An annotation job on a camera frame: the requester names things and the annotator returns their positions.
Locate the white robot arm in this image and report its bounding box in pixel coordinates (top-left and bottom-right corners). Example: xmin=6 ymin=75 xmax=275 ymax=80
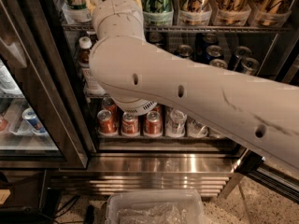
xmin=87 ymin=0 xmax=299 ymax=172

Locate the white green can far left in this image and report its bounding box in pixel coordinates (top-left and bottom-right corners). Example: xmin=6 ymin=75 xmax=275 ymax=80
xmin=63 ymin=0 xmax=92 ymax=24

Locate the green tall can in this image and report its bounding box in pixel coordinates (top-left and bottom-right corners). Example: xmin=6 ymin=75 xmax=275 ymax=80
xmin=142 ymin=0 xmax=174 ymax=26

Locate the gold tall can left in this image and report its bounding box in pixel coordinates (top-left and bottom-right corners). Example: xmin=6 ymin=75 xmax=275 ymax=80
xmin=178 ymin=0 xmax=212 ymax=25

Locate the gold tall can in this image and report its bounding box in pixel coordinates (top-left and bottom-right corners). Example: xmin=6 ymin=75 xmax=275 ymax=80
xmin=249 ymin=0 xmax=293 ymax=27
xmin=216 ymin=0 xmax=248 ymax=25
xmin=178 ymin=0 xmax=212 ymax=25

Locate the gold tall can middle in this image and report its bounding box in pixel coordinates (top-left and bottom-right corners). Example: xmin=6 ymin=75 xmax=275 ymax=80
xmin=216 ymin=0 xmax=248 ymax=25

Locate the blue Pepsi can front right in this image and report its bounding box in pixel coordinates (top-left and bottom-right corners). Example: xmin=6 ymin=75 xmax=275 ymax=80
xmin=209 ymin=59 xmax=228 ymax=69

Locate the stainless steel fridge cabinet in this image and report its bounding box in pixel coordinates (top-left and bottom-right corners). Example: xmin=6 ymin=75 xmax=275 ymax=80
xmin=31 ymin=0 xmax=299 ymax=199

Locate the Red Bull can back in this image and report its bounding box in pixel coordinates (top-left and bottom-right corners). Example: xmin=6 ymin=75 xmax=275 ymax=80
xmin=228 ymin=46 xmax=251 ymax=70

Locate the red bull can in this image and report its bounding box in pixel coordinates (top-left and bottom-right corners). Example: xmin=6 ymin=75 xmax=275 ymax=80
xmin=235 ymin=57 xmax=260 ymax=76
xmin=228 ymin=46 xmax=251 ymax=70

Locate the orange soda can front left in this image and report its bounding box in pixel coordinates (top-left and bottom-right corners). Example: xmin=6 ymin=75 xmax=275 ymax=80
xmin=97 ymin=109 xmax=118 ymax=136

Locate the orange soda can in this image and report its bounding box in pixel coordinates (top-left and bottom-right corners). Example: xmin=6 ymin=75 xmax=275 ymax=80
xmin=97 ymin=109 xmax=118 ymax=136
xmin=121 ymin=112 xmax=140 ymax=136
xmin=144 ymin=111 xmax=163 ymax=137

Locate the orange soda can front middle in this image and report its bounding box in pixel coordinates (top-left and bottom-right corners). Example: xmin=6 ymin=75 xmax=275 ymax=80
xmin=121 ymin=112 xmax=140 ymax=136

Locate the Red Bull can front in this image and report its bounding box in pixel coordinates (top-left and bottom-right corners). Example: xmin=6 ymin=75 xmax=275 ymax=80
xmin=235 ymin=57 xmax=260 ymax=76

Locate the blue white can behind glass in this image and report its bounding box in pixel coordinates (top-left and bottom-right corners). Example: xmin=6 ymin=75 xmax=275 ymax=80
xmin=22 ymin=108 xmax=47 ymax=135

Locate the gold tall can right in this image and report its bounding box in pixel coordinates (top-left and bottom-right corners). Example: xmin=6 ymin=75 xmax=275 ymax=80
xmin=249 ymin=0 xmax=293 ymax=27

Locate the orange soda can front right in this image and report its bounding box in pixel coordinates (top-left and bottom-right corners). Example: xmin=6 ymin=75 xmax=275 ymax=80
xmin=144 ymin=111 xmax=163 ymax=137

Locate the open fridge glass door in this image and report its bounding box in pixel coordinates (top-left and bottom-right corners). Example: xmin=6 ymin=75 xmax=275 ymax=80
xmin=237 ymin=151 xmax=299 ymax=203

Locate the brown tea bottle left front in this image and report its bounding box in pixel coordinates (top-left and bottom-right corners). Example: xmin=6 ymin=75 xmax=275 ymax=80
xmin=78 ymin=36 xmax=106 ymax=95

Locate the closed left glass door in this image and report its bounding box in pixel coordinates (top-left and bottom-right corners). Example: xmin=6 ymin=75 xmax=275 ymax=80
xmin=0 ymin=0 xmax=93 ymax=170

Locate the clear water bottle left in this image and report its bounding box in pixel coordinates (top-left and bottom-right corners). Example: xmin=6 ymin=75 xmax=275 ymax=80
xmin=165 ymin=109 xmax=187 ymax=138

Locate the clear water bottle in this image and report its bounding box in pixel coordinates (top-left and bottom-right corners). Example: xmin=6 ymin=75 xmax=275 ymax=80
xmin=187 ymin=119 xmax=208 ymax=138
xmin=165 ymin=109 xmax=187 ymax=138

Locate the clear water bottle middle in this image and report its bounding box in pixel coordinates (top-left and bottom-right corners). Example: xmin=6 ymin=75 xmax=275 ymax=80
xmin=187 ymin=119 xmax=208 ymax=138

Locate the clear plastic bin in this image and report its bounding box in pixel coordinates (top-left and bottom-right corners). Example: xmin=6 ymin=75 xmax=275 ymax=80
xmin=105 ymin=189 xmax=206 ymax=224

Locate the black cable on floor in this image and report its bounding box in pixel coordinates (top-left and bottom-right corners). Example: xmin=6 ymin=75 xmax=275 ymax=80
xmin=52 ymin=194 xmax=81 ymax=219

